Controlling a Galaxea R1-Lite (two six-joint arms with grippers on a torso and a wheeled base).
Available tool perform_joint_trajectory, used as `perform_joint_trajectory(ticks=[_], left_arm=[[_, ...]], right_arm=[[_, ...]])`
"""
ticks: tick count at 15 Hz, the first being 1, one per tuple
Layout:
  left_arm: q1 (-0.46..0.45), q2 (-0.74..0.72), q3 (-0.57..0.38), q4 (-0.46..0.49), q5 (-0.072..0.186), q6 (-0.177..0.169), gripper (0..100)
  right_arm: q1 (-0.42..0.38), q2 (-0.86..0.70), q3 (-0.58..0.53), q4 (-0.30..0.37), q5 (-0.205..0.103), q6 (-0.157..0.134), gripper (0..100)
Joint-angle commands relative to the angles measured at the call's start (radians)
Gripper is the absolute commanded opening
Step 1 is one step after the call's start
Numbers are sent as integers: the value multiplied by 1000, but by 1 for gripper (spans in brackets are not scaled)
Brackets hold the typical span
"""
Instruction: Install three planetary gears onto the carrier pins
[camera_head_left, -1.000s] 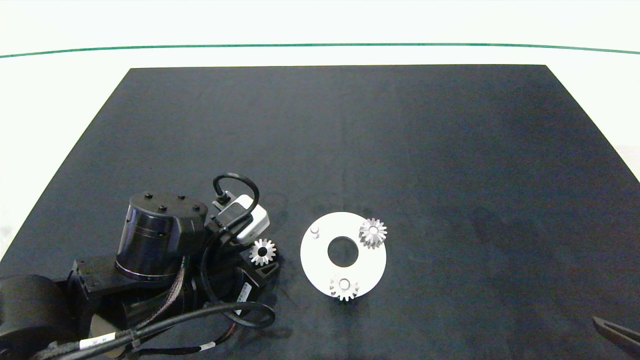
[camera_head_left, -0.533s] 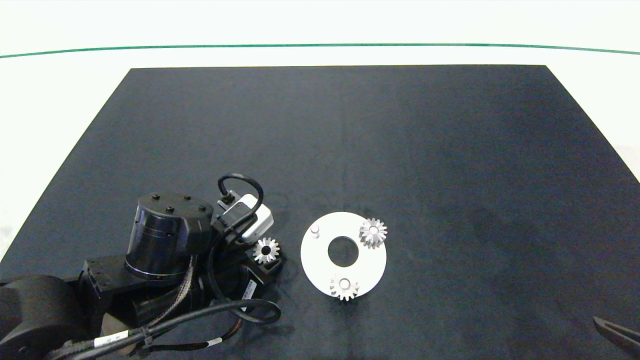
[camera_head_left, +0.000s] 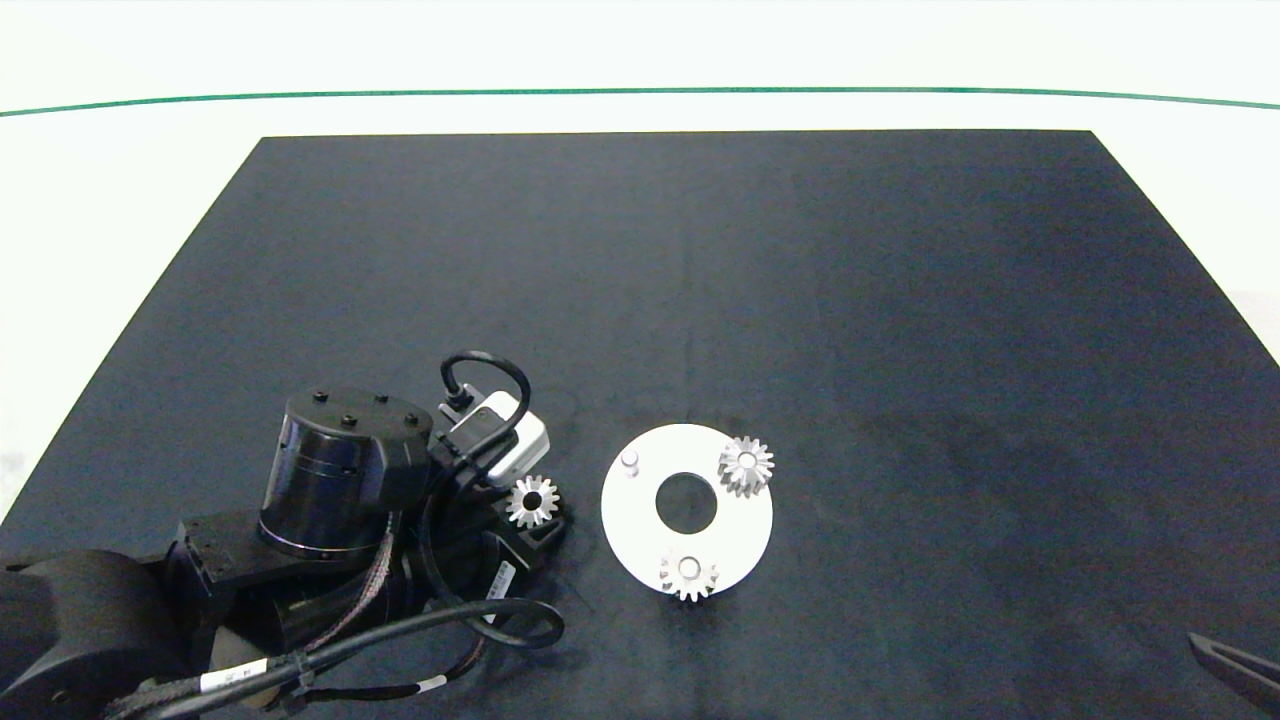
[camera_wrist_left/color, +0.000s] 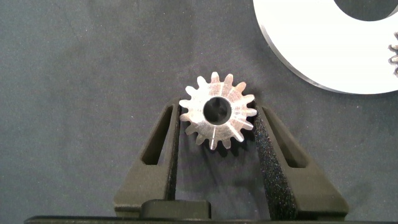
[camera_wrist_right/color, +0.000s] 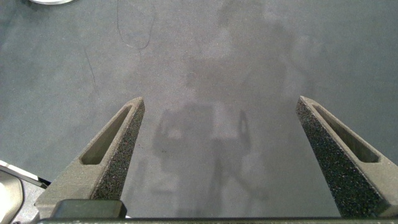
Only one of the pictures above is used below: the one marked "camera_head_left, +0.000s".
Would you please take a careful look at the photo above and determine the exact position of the thin tagged black cable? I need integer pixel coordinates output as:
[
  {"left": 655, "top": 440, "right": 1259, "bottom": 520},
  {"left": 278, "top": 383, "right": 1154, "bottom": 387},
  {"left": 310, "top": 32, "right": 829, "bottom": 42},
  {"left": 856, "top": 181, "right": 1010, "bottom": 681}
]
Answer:
[{"left": 285, "top": 560, "right": 521, "bottom": 703}]

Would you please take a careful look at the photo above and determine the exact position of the short black camera cable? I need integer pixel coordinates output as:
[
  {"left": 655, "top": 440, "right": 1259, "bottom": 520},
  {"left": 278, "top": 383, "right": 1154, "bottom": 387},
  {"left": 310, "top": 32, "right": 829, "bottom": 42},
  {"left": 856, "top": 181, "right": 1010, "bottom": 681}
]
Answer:
[{"left": 440, "top": 351, "right": 533, "bottom": 483}]

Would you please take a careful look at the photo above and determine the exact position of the boxy silver wrist camera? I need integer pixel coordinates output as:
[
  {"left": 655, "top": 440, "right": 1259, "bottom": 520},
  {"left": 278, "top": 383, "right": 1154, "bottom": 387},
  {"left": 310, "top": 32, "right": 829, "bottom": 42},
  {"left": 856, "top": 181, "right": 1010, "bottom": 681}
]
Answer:
[{"left": 438, "top": 391, "right": 552, "bottom": 488}]

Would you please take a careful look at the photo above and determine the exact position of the thick black cable loop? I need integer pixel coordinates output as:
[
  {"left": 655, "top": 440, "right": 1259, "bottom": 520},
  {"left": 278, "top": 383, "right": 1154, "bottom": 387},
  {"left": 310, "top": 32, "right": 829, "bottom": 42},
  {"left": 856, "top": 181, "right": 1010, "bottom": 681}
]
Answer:
[{"left": 100, "top": 597, "right": 567, "bottom": 720}]

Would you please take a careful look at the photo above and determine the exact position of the dark mat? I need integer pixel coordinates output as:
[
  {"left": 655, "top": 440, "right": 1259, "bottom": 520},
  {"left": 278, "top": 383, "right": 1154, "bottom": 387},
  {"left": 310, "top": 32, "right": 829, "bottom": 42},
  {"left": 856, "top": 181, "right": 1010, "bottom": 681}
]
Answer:
[{"left": 0, "top": 129, "right": 1280, "bottom": 720}]

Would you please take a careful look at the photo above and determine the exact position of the round white pin plate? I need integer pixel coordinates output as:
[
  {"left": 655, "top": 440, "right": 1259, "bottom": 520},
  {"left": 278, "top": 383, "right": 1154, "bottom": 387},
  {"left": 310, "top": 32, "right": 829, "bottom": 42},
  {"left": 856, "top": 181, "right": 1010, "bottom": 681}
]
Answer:
[{"left": 601, "top": 423, "right": 774, "bottom": 595}]

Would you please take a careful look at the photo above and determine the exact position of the small steel gear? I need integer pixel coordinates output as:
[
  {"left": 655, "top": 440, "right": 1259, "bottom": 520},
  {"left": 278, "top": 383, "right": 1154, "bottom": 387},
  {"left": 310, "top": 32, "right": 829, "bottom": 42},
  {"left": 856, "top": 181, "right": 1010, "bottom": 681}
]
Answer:
[
  {"left": 658, "top": 548, "right": 720, "bottom": 603},
  {"left": 506, "top": 474, "right": 561, "bottom": 530},
  {"left": 718, "top": 436, "right": 776, "bottom": 498}
]

